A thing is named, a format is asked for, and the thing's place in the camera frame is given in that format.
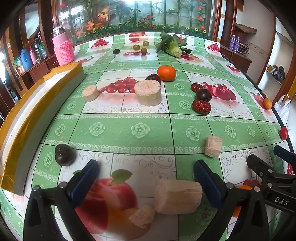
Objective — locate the white plastic bag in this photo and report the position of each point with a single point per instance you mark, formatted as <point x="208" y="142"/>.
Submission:
<point x="282" y="107"/>

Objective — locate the small beige cork cylinder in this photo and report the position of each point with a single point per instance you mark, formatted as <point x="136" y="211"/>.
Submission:
<point x="90" y="93"/>

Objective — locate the red cherry tomato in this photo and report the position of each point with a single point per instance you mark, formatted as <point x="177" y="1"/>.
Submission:
<point x="283" y="133"/>

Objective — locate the small beige cork chunk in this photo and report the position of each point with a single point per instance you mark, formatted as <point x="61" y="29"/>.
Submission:
<point x="143" y="217"/>

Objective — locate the large beige cork cylinder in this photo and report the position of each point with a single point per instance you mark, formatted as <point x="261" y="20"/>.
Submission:
<point x="148" y="92"/>

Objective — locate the purple bottles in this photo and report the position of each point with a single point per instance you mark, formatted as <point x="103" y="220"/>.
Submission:
<point x="234" y="43"/>

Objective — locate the yellow-rimmed foam tray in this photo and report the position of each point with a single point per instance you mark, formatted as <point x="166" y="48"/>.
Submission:
<point x="27" y="121"/>

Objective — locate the dark plum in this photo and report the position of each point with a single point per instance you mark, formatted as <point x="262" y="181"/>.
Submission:
<point x="64" y="155"/>
<point x="154" y="77"/>
<point x="203" y="94"/>
<point x="116" y="51"/>

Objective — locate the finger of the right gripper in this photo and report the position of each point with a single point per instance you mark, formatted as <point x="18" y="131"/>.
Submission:
<point x="270" y="178"/>
<point x="286" y="155"/>

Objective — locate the pink bottle on cabinet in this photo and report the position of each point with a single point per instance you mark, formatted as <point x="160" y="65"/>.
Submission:
<point x="33" y="55"/>

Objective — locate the small orange kumquat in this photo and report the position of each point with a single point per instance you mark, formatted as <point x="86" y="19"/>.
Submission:
<point x="267" y="104"/>

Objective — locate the green bok choy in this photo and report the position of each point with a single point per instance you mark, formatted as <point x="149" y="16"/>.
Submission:
<point x="173" y="45"/>

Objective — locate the big beige cork block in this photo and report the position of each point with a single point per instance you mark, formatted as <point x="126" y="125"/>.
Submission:
<point x="177" y="196"/>

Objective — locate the large orange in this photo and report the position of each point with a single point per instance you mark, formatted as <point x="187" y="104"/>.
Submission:
<point x="166" y="73"/>

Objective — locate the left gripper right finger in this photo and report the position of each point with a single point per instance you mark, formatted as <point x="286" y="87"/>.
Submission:
<point x="252" y="222"/>

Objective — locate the blue water jug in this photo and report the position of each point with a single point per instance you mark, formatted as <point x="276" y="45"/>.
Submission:
<point x="26" y="59"/>

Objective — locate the green grape left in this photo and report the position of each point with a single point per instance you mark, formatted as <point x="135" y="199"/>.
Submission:
<point x="136" y="47"/>

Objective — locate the brownish grape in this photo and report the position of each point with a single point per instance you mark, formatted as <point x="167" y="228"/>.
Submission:
<point x="144" y="50"/>

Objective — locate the beige cork piece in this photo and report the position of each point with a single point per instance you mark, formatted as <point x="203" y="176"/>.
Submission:
<point x="213" y="146"/>

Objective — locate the pink knitted thermos jar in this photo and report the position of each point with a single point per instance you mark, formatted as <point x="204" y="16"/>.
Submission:
<point x="63" y="47"/>

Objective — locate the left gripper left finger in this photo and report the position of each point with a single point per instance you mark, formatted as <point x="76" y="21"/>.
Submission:
<point x="40" y="222"/>

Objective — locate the wooden sideboard cabinet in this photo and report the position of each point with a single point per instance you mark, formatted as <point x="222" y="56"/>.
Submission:
<point x="31" y="76"/>

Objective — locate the red date front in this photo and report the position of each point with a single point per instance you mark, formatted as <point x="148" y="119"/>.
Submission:
<point x="201" y="107"/>

